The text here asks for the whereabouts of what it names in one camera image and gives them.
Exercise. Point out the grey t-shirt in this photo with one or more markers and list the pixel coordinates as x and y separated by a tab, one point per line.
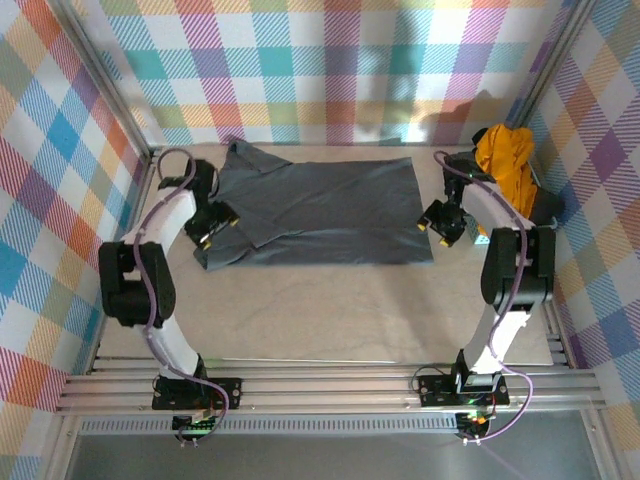
325	215

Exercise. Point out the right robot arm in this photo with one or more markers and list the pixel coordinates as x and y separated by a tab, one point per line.
520	270

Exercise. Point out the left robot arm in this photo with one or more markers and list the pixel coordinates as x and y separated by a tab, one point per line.
135	285

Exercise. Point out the light blue plastic basket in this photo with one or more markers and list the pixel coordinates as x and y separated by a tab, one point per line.
481	239

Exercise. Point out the orange t-shirt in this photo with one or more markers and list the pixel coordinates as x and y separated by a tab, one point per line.
505	155

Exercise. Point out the grey metal panel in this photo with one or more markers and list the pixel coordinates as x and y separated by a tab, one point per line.
325	457

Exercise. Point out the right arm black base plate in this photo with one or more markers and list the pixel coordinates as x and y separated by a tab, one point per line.
435	390

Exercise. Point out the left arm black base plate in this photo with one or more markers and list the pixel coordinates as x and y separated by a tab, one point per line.
230	395

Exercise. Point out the aluminium frame post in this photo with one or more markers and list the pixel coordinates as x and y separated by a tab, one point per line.
100	80
550	60

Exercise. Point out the aluminium mounting rail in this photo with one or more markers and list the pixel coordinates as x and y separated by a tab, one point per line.
325	387

